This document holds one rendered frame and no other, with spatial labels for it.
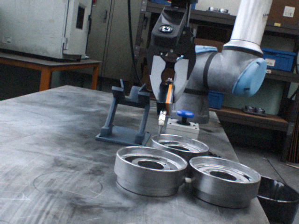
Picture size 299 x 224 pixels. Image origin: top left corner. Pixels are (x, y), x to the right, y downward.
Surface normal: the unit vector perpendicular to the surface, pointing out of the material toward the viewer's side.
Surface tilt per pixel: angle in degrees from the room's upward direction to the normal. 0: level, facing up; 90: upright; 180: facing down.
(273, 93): 90
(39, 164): 0
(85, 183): 0
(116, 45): 90
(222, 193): 90
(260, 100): 89
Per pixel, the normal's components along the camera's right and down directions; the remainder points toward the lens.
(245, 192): 0.40, 0.22
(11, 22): -0.11, 0.15
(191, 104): 0.11, -0.12
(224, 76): -0.58, 0.15
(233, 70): -0.49, -0.15
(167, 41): -0.25, 0.64
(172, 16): 0.04, -0.74
